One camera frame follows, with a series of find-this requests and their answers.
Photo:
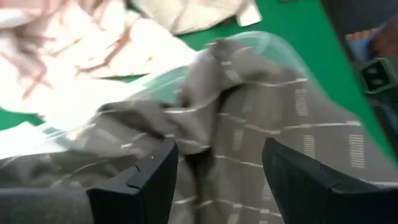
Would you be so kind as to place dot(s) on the light grey waffle towel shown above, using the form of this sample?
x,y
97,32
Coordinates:
x,y
192,15

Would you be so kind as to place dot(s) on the plain white towel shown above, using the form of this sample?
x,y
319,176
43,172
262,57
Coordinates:
x,y
18,140

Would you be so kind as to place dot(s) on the green table mat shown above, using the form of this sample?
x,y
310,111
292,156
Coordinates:
x,y
311,37

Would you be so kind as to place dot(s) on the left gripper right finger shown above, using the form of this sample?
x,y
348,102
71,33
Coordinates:
x,y
304,193

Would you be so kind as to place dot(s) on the red-checked white towel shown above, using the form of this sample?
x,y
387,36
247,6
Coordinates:
x,y
93,46

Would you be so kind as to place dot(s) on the person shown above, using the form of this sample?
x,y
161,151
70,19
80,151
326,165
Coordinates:
x,y
373,43

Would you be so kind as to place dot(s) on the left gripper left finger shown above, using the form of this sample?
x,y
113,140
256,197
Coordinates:
x,y
146,186

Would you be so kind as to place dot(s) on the dark grey checked towel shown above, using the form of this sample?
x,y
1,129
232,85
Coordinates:
x,y
255,112

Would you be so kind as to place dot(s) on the clear plastic bin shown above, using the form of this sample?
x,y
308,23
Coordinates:
x,y
280,46

